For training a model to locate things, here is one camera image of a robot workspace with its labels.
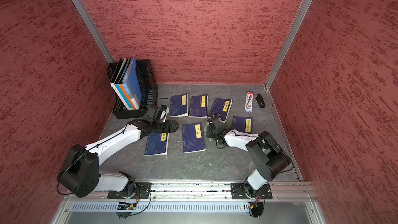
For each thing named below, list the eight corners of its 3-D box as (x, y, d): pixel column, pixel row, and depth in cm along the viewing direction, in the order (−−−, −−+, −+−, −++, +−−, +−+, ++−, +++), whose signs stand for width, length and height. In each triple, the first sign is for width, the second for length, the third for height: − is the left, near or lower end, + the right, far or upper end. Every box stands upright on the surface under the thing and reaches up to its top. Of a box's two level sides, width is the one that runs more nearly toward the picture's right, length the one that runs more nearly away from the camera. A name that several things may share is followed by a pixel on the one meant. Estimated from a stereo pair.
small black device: (259, 108, 110) (261, 105, 107) (255, 97, 116) (256, 94, 114) (264, 108, 110) (265, 105, 107) (259, 96, 117) (260, 93, 114)
